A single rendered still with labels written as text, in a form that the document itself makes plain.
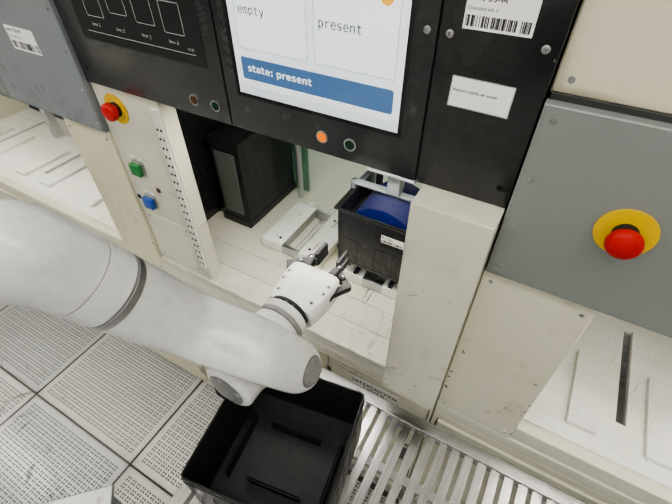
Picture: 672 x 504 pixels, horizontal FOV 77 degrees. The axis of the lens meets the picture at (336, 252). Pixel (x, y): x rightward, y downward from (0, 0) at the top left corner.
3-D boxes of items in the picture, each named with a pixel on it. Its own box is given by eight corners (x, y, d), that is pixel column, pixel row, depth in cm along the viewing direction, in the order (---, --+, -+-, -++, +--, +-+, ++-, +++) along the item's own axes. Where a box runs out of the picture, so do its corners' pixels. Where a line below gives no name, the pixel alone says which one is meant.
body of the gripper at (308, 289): (262, 318, 76) (296, 278, 83) (311, 342, 72) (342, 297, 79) (257, 291, 70) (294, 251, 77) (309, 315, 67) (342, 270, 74)
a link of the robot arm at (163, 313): (194, 263, 41) (336, 349, 64) (107, 248, 50) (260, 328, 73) (151, 352, 38) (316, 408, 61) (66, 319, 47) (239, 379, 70)
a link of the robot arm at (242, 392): (292, 314, 65) (249, 304, 70) (238, 382, 57) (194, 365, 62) (309, 349, 70) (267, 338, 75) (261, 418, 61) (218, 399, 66)
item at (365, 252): (332, 266, 119) (331, 172, 97) (365, 226, 132) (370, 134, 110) (412, 300, 111) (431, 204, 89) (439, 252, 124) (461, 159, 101)
